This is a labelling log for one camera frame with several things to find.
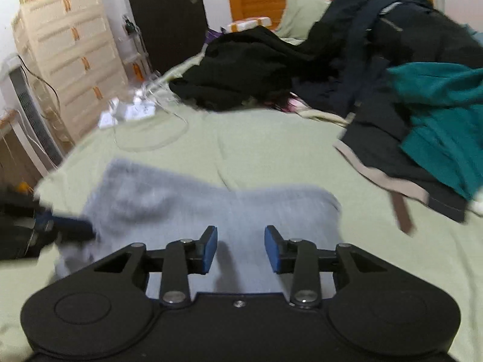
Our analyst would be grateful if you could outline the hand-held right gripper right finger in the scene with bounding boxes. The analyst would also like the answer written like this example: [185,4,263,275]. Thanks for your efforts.
[264,225,389,308]

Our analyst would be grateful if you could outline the pile of dark clothes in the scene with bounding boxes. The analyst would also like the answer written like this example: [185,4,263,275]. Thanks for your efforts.
[290,0,483,224]

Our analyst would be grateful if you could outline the white box with orange tape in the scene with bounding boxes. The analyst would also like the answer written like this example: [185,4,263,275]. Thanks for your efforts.
[220,16,273,35]

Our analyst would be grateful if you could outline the black garment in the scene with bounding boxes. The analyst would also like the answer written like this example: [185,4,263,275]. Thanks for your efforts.
[169,26,330,113]

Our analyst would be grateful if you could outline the grey pants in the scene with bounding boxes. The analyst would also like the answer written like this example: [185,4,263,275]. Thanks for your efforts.
[55,158,342,295]

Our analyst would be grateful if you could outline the white power strip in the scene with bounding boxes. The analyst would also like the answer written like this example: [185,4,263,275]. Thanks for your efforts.
[112,97,156,122]
[98,111,122,129]

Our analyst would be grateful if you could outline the dark door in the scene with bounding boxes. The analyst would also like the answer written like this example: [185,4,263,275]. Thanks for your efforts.
[121,0,209,75]

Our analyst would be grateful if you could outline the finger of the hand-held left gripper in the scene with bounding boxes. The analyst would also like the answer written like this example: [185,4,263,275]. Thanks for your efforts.
[36,213,96,242]

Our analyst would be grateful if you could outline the cream drawer cabinet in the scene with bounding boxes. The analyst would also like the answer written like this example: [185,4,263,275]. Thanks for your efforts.
[11,0,130,141]

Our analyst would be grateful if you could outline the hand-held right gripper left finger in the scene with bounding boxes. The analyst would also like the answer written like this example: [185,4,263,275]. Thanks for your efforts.
[92,225,219,307]

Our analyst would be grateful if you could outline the teal garment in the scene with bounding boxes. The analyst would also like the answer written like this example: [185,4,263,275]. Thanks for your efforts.
[388,61,483,201]

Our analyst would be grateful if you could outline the brown strap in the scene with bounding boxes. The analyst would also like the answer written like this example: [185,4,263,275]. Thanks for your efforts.
[390,192,414,235]

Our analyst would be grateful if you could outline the purple bag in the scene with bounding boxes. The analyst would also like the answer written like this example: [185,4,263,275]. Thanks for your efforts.
[204,29,228,46]

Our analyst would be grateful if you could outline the light green pillow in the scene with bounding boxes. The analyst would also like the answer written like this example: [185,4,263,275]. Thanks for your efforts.
[278,0,333,41]

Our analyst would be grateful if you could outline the white tower fan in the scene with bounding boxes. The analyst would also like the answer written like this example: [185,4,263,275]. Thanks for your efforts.
[0,65,66,176]

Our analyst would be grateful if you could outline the light green bed sheet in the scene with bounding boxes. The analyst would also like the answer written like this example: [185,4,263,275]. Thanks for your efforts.
[0,34,483,362]

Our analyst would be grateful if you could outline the white cable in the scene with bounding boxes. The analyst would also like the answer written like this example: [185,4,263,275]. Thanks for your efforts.
[112,83,190,152]

